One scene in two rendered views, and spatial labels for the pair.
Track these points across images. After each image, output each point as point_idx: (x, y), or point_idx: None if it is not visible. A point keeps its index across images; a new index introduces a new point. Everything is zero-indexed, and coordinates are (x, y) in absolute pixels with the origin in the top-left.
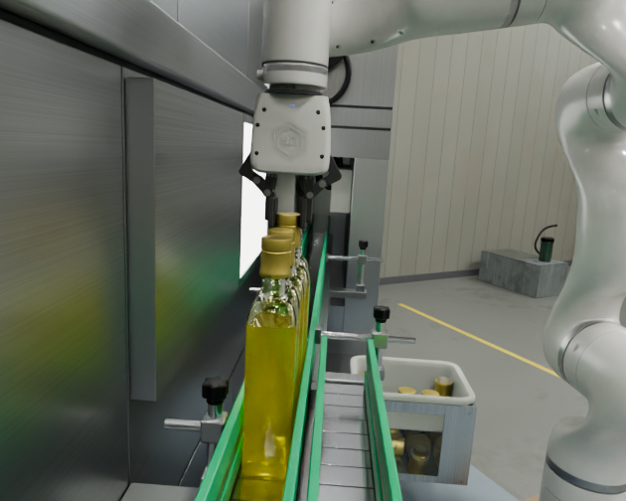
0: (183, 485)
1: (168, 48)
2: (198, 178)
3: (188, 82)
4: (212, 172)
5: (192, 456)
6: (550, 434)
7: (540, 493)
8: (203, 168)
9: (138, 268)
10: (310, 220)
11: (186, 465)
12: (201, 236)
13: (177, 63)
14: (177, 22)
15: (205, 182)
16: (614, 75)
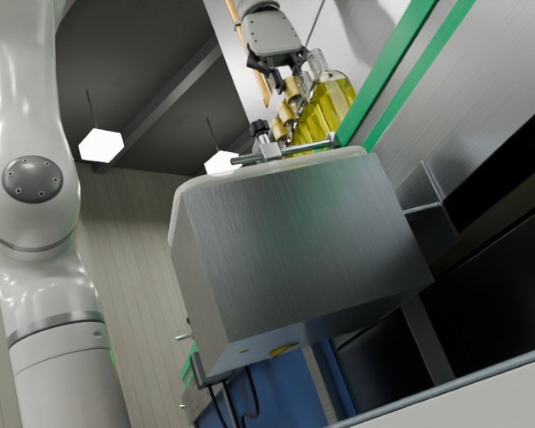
0: (467, 271)
1: (301, 36)
2: (335, 59)
3: (318, 14)
4: (347, 30)
5: (482, 250)
6: (95, 291)
7: (115, 369)
8: (338, 45)
9: None
10: (273, 88)
11: (465, 254)
12: (354, 85)
13: (307, 29)
14: (301, 14)
15: (343, 48)
16: (56, 30)
